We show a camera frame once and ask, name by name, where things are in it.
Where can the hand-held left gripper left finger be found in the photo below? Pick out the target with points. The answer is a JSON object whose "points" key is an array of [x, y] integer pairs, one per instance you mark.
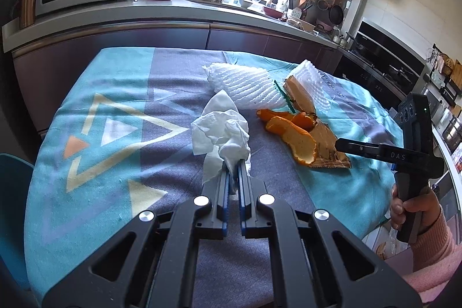
{"points": [[226, 207]]}

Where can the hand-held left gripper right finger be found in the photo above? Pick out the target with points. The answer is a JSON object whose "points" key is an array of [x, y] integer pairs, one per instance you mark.
{"points": [[242, 207]]}

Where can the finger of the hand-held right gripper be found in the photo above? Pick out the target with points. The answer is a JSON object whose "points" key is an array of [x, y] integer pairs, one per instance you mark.
{"points": [[355, 147]]}

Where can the green-edged snack wrapper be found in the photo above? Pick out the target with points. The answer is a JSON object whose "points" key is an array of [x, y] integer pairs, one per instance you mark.
{"points": [[326, 145], [297, 95]]}

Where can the large orange peel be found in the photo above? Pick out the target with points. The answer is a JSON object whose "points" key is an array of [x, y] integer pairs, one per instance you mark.
{"points": [[288, 138]]}

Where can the white tissue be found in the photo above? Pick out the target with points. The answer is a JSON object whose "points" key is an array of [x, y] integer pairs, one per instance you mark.
{"points": [[220, 127]]}

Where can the blue plastic bin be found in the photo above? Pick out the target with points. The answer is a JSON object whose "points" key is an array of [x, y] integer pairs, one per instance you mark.
{"points": [[12, 214]]}

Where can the person's right forearm pink sleeve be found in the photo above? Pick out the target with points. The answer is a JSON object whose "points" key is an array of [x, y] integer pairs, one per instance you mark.
{"points": [[440, 254]]}

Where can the person's right hand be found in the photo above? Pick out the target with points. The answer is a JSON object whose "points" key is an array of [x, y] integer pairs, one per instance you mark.
{"points": [[431, 207]]}

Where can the small orange peel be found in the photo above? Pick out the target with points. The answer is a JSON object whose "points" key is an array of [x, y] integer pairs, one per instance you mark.
{"points": [[302, 120], [269, 115]]}

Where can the white foam fruit net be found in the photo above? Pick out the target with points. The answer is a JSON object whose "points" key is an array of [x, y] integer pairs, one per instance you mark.
{"points": [[242, 84], [314, 80]]}

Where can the black built-in oven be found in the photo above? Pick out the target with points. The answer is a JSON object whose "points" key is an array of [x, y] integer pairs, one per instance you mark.
{"points": [[379, 55]]}

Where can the teal and purple printed tablecloth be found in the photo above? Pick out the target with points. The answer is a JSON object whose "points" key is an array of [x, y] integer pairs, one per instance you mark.
{"points": [[119, 156]]}

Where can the black frying pan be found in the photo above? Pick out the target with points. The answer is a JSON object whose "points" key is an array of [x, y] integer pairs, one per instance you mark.
{"points": [[335, 15]]}

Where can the red dish bowl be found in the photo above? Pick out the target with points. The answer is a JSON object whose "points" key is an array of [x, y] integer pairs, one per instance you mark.
{"points": [[274, 11]]}

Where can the dark kitchen base cabinet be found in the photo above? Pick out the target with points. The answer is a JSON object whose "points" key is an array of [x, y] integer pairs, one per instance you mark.
{"points": [[126, 41]]}

